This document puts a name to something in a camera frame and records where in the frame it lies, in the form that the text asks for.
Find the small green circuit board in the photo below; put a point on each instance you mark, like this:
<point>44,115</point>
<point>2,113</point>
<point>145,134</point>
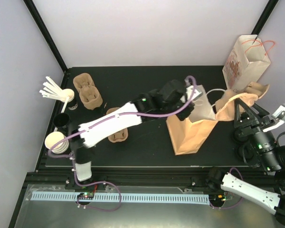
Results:
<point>85,196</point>

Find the white printed paper bag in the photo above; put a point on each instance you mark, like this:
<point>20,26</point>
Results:
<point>247,62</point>

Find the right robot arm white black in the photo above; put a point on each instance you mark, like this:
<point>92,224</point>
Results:
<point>271,156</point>

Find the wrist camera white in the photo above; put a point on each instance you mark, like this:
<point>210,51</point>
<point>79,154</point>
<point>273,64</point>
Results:
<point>192,90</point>
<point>279,116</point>

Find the stacked brown pulp cup carriers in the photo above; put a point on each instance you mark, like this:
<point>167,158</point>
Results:
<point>88,92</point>

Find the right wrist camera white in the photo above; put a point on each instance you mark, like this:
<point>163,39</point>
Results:
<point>279,116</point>

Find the left black corner post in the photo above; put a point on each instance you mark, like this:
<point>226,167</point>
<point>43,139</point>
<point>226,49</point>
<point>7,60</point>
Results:
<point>45,33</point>

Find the black paper cup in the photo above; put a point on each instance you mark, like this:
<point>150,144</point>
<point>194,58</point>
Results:
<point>62,121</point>

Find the bundle of white wrapped straws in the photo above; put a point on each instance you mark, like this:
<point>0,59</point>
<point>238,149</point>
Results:
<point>52,91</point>

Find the light blue cable duct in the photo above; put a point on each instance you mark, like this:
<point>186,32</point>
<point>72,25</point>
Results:
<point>124,197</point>

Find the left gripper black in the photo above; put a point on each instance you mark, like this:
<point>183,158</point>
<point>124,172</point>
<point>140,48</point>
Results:
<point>183,116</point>

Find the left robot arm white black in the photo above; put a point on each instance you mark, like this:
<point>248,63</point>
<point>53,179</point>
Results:
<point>174,98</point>

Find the brown paper bag white handles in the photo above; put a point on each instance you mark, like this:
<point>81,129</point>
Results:
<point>188,136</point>

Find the paper cup holding stirrers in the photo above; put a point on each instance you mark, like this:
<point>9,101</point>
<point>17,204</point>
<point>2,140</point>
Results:
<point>72,102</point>

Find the black aluminium frame rail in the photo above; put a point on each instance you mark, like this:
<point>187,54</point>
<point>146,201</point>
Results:
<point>193,178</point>

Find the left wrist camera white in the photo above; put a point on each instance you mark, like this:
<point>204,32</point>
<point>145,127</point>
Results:
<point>192,90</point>

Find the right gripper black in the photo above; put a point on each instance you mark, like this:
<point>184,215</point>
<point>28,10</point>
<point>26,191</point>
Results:
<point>249,127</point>

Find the right black corner post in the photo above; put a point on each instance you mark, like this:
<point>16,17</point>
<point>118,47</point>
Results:
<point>270,6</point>

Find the black corner post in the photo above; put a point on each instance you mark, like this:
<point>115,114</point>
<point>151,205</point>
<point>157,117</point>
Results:
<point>45,33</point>
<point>270,6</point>

